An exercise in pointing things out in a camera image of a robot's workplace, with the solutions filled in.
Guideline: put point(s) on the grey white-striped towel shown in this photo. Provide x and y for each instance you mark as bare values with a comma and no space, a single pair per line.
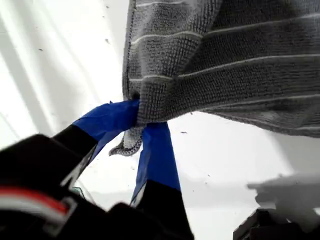
225,75

